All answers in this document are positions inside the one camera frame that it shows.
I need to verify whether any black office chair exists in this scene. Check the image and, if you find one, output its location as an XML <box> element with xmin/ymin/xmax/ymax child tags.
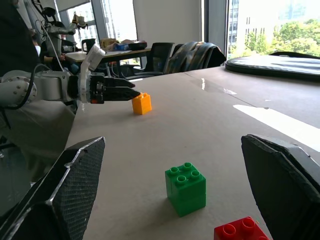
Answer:
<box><xmin>126</xmin><ymin>42</ymin><xmax>176</xmax><ymax>80</ymax></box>

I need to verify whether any cardboard box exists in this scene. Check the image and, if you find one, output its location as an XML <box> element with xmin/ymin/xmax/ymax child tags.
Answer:
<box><xmin>100</xmin><ymin>37</ymin><xmax>117</xmax><ymax>49</ymax></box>

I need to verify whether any black case with red trim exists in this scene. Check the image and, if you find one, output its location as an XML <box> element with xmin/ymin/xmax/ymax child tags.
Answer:
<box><xmin>127</xmin><ymin>40</ymin><xmax>149</xmax><ymax>51</ymax></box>

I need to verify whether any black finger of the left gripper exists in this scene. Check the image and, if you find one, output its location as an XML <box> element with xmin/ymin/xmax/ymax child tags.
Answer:
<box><xmin>103</xmin><ymin>77</ymin><xmax>137</xmax><ymax>89</ymax></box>
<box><xmin>102</xmin><ymin>86</ymin><xmax>142</xmax><ymax>102</ymax></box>

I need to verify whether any wooden background desk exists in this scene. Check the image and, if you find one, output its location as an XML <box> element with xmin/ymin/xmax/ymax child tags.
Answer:
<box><xmin>64</xmin><ymin>47</ymin><xmax>152</xmax><ymax>76</ymax></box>

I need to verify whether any dark robot torso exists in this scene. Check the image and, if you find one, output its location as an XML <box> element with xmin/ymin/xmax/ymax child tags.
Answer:
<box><xmin>0</xmin><ymin>0</ymin><xmax>41</xmax><ymax>77</ymax></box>

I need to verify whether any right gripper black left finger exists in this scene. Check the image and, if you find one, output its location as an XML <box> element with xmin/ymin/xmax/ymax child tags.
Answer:
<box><xmin>0</xmin><ymin>136</ymin><xmax>106</xmax><ymax>240</ymax></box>

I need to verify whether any silver background robot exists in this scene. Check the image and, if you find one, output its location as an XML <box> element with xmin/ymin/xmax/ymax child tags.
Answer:
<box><xmin>37</xmin><ymin>6</ymin><xmax>77</xmax><ymax>72</ymax></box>

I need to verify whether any camouflage jacket on chair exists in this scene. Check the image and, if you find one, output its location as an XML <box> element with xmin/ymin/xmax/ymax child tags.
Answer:
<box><xmin>163</xmin><ymin>41</ymin><xmax>227</xmax><ymax>75</ymax></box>

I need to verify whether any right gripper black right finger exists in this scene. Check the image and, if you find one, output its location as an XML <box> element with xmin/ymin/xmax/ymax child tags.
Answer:
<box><xmin>240</xmin><ymin>133</ymin><xmax>320</xmax><ymax>240</ymax></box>

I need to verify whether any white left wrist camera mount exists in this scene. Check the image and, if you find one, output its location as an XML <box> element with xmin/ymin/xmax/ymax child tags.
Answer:
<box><xmin>78</xmin><ymin>44</ymin><xmax>107</xmax><ymax>104</ymax></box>

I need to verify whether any black round disc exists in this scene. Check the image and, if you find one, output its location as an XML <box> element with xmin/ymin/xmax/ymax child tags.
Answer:
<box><xmin>225</xmin><ymin>51</ymin><xmax>320</xmax><ymax>82</ymax></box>

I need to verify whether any green toy brick cube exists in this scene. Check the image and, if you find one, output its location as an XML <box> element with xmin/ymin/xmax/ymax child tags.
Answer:
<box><xmin>164</xmin><ymin>162</ymin><xmax>207</xmax><ymax>218</ymax></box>

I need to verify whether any orange toy brick cube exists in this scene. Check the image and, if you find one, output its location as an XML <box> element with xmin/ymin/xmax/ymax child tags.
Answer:
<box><xmin>131</xmin><ymin>92</ymin><xmax>153</xmax><ymax>116</ymax></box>

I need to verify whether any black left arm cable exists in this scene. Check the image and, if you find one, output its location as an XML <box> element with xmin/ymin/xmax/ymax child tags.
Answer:
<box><xmin>0</xmin><ymin>63</ymin><xmax>52</xmax><ymax>110</ymax></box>

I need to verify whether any black kettle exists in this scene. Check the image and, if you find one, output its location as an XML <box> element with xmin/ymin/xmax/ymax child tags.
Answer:
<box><xmin>81</xmin><ymin>38</ymin><xmax>97</xmax><ymax>53</ymax></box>

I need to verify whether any red toy brick cube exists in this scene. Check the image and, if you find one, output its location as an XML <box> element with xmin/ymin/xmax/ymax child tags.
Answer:
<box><xmin>213</xmin><ymin>216</ymin><xmax>271</xmax><ymax>240</ymax></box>

